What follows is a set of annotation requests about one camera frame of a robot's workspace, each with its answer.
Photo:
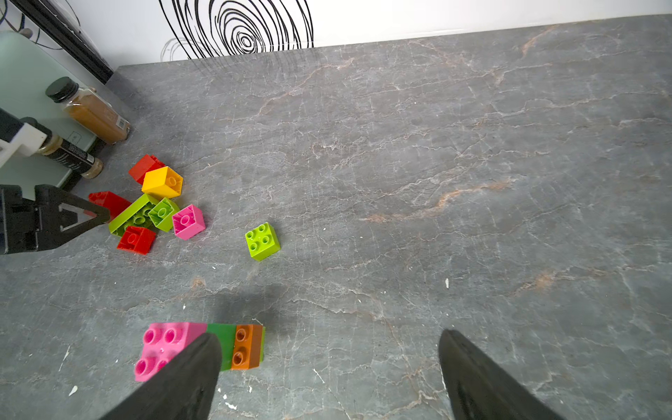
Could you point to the dark pepper jar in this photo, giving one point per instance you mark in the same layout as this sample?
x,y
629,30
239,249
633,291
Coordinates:
x,y
65,153

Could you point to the mint green toaster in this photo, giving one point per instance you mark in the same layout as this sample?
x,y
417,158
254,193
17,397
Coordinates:
x,y
26,72

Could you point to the lime green lego brick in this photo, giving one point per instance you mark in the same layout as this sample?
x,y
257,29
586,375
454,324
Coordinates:
x,y
262,242

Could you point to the pink lego brick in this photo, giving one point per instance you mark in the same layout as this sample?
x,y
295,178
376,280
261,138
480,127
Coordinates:
x,y
161,343

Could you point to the orange lego brick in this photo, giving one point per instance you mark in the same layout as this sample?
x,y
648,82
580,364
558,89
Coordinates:
x,y
248,347

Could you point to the magenta lego brick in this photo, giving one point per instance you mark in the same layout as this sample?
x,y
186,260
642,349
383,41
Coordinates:
x,y
188,222

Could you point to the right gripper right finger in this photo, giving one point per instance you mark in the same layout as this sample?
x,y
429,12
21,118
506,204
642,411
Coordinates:
x,y
479,388

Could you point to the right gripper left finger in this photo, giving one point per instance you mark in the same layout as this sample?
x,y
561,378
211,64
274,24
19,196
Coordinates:
x,y
184,389

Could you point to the long green lego brick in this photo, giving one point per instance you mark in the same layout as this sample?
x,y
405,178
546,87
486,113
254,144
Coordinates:
x,y
135,215

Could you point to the small red lego brick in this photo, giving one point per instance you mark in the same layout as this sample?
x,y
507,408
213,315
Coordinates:
x,y
137,240

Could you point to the yellow lego brick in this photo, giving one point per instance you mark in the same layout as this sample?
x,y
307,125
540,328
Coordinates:
x,y
163,183

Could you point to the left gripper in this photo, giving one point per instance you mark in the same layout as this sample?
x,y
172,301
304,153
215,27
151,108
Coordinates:
x,y
55,218

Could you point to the dark green lego brick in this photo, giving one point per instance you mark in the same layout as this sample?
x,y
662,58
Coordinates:
x,y
226,334

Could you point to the small green lego brick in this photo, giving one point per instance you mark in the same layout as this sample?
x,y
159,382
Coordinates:
x,y
161,215

